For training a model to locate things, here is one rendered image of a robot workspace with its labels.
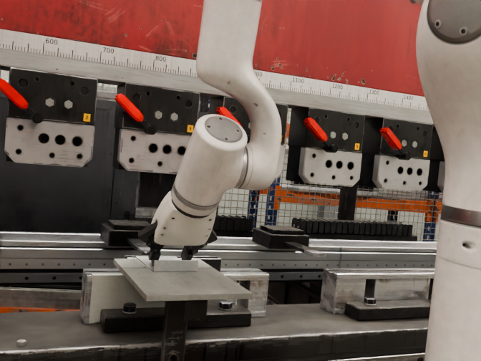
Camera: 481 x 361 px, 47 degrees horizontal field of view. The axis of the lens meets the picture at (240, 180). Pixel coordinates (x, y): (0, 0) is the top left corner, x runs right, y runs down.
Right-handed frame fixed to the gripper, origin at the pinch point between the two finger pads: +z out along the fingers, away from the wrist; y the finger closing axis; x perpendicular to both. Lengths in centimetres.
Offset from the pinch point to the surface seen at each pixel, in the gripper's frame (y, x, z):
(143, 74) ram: 6.8, -26.2, -21.8
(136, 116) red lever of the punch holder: 8.4, -17.7, -18.2
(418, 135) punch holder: -61, -22, -18
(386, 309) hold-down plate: -53, 7, 10
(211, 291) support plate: -2.1, 14.3, -9.2
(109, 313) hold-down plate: 10.0, 5.2, 11.2
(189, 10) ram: -1.1, -35.0, -32.0
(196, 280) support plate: -2.0, 9.0, -4.6
